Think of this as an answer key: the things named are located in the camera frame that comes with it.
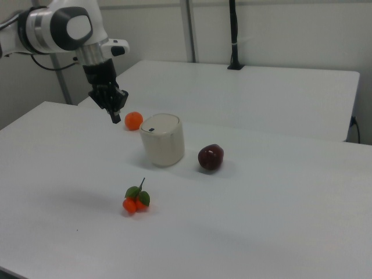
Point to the aluminium frame post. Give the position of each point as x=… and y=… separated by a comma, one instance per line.
x=61, y=78

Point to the beige hinged bin lid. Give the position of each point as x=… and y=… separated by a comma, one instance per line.
x=159, y=124

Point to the large orange tangerine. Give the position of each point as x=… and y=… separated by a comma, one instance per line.
x=134, y=120

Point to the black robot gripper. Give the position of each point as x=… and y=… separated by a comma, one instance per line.
x=103, y=84

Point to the dark red apple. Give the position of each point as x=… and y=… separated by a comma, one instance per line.
x=210, y=157

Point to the small tangerine cluster with leaves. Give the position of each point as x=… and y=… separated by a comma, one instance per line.
x=136, y=202

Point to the white adjacent table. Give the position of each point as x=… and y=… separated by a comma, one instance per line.
x=247, y=96

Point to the black camera pole with clamp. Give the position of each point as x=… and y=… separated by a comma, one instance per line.
x=234, y=37

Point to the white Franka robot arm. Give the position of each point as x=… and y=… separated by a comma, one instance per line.
x=58, y=26

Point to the beige small garbage bin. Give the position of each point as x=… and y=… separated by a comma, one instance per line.
x=164, y=148

